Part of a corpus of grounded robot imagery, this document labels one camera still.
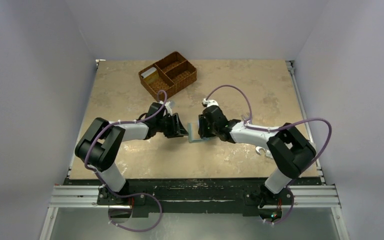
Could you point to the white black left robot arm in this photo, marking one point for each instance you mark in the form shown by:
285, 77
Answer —
100, 144

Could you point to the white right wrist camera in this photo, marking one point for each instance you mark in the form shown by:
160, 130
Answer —
209, 102

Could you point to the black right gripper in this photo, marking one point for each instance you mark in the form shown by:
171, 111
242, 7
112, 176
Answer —
203, 125

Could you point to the brown woven divided basket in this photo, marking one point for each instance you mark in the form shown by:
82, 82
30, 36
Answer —
174, 73

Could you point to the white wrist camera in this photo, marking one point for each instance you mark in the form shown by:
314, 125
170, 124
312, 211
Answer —
209, 102
169, 105

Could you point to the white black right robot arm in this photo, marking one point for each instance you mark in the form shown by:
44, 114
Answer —
290, 150

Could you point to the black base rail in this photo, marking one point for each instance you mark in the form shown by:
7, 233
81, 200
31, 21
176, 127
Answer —
244, 196

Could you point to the aluminium frame rail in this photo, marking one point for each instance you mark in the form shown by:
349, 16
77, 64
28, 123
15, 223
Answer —
71, 197

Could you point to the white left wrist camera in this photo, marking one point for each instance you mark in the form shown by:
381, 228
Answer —
169, 105

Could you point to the teal card holder wallet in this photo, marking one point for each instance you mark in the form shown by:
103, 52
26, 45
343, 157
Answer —
193, 133

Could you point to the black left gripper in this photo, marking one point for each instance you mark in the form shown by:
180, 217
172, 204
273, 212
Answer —
171, 133

